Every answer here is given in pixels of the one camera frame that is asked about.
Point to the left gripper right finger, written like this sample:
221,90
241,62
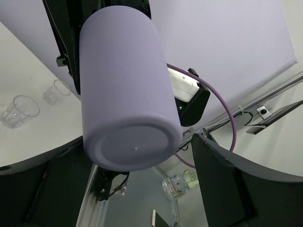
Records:
237,192

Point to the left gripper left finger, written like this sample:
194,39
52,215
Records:
46,190

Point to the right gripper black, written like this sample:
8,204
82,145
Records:
65,17

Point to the purple plastic cup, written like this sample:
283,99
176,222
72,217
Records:
129,116

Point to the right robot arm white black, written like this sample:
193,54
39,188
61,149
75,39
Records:
191,96

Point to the clear glass far right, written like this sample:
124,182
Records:
56,92

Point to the clear glass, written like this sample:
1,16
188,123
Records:
21,110
56,92

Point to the clear glass near centre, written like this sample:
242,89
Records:
21,110

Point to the aluminium mounting rail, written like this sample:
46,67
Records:
279,147

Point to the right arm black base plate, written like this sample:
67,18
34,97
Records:
102,183

